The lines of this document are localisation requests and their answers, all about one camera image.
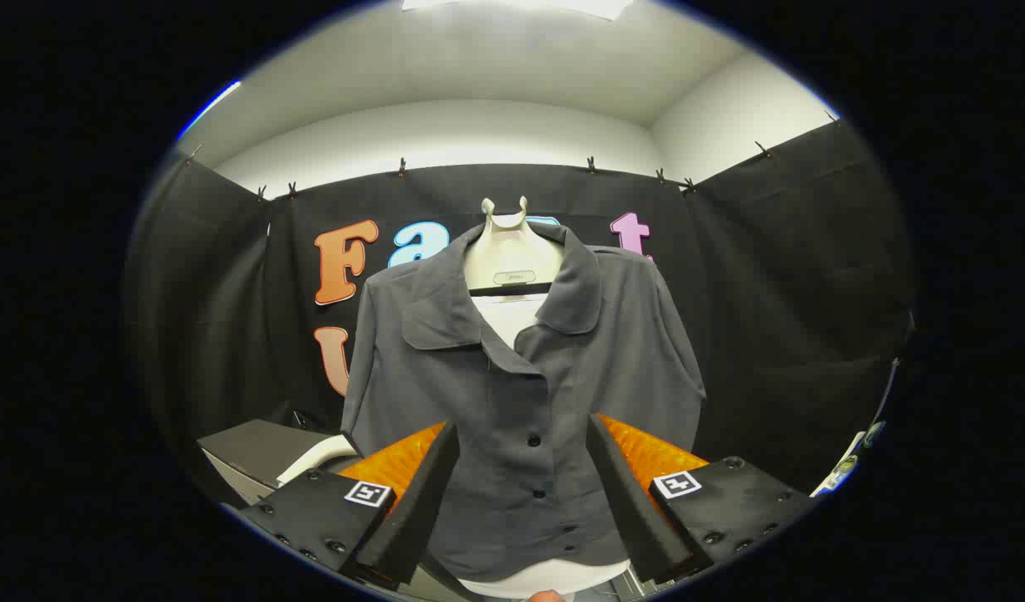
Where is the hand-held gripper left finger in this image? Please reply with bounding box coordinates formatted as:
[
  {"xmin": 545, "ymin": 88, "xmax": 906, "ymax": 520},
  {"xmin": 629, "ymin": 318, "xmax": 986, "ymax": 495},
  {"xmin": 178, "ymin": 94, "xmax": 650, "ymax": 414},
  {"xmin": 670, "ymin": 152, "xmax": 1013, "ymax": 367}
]
[{"xmin": 238, "ymin": 421, "xmax": 461, "ymax": 590}]

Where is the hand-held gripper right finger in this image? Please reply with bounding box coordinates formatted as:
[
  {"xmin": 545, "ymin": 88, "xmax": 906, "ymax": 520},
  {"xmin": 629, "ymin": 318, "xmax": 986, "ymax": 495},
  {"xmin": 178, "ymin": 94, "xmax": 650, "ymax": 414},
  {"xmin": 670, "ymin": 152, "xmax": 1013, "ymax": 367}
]
[{"xmin": 586, "ymin": 413, "xmax": 816, "ymax": 586}]

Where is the grey button shirt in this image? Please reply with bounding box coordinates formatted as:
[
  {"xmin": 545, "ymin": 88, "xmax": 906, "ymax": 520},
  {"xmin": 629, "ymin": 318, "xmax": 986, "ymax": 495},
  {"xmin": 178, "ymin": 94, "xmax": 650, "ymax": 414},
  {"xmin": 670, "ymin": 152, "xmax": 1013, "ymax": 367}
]
[{"xmin": 341, "ymin": 222, "xmax": 707, "ymax": 584}]

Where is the white plastic garment hanger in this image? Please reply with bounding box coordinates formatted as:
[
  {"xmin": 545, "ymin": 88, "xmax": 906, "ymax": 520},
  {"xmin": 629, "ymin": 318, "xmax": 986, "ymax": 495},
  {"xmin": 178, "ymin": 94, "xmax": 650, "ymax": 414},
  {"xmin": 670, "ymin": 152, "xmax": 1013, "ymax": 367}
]
[{"xmin": 463, "ymin": 196, "xmax": 566, "ymax": 295}]

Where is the grey cabinet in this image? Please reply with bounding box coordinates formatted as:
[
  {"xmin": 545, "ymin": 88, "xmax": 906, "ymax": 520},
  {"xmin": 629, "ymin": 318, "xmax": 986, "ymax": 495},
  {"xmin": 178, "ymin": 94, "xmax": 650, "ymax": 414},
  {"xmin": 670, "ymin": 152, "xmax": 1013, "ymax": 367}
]
[{"xmin": 196, "ymin": 418, "xmax": 363, "ymax": 507}]

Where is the blue white printed sign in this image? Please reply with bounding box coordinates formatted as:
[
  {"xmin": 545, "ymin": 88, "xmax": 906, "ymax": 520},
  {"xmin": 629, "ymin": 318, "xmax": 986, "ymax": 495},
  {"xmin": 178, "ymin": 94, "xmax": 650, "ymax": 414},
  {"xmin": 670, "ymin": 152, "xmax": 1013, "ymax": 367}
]
[{"xmin": 809, "ymin": 422, "xmax": 890, "ymax": 498}]

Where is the black backdrop cloth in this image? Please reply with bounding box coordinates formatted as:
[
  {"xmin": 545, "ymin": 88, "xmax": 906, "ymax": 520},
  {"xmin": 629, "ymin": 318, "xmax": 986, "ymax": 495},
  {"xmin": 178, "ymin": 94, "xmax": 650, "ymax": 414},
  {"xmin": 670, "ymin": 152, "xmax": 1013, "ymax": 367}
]
[{"xmin": 124, "ymin": 117, "xmax": 915, "ymax": 503}]

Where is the row of black backdrop clips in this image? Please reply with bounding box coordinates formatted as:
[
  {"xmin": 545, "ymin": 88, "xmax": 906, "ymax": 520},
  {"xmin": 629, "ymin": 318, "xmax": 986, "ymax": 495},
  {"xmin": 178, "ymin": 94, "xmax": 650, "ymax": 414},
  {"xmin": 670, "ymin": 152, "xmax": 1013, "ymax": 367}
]
[{"xmin": 186, "ymin": 113, "xmax": 839, "ymax": 202}]

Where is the ceiling light panel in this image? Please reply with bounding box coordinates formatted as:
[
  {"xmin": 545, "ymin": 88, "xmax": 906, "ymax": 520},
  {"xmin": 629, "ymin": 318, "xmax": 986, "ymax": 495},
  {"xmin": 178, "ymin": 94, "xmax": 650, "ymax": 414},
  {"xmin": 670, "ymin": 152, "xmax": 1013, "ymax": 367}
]
[
  {"xmin": 401, "ymin": 0, "xmax": 635, "ymax": 22},
  {"xmin": 178, "ymin": 79, "xmax": 242, "ymax": 141}
]

